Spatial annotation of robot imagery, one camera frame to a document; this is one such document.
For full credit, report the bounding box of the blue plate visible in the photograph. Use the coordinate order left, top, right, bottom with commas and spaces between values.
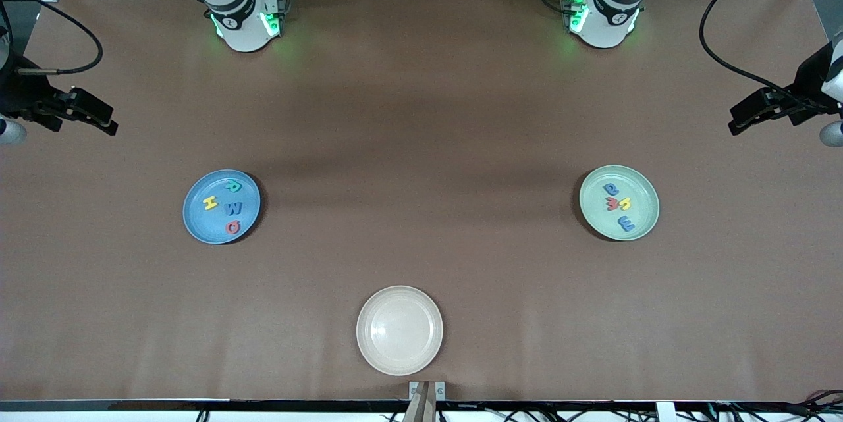
182, 169, 262, 245

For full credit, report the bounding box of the green plate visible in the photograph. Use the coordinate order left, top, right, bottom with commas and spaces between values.
580, 165, 660, 242

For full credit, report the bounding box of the beige plate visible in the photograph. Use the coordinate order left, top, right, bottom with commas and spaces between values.
356, 286, 444, 377

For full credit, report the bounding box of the brown table mat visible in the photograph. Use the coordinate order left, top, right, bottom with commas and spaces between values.
0, 0, 843, 403

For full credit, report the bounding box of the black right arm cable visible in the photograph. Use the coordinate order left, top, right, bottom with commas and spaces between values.
12, 0, 105, 76

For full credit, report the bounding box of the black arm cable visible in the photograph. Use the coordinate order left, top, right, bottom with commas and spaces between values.
12, 0, 105, 76
699, 0, 825, 112

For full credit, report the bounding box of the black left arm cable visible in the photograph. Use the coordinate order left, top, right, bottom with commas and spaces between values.
699, 0, 825, 112

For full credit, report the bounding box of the black cable bundle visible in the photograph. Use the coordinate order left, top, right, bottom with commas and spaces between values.
705, 388, 843, 422

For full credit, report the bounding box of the metal table edge bracket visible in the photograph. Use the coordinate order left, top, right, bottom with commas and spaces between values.
408, 380, 447, 402

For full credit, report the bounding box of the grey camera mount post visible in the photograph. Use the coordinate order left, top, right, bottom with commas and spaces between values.
402, 381, 438, 422

